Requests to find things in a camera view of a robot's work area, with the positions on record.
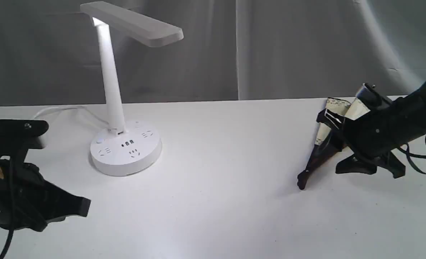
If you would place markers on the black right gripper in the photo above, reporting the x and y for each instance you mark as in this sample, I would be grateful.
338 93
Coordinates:
373 136

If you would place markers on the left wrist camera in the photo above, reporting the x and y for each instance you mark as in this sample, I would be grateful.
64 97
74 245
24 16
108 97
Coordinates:
18 136

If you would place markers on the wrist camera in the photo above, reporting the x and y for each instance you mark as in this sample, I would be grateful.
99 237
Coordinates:
372 99
18 136

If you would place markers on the grey backdrop curtain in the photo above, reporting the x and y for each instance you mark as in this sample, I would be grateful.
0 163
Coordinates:
231 50

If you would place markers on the white desk lamp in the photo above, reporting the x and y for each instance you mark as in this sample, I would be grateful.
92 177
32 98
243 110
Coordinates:
124 147

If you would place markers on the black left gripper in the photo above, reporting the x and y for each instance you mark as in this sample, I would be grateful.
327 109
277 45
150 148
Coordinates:
27 205

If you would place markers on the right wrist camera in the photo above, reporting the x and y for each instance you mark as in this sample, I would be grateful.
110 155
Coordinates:
372 99

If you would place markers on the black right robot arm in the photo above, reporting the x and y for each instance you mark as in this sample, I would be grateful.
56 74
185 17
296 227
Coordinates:
417 101

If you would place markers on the paper folding fan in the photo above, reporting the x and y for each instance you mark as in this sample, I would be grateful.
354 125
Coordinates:
326 145

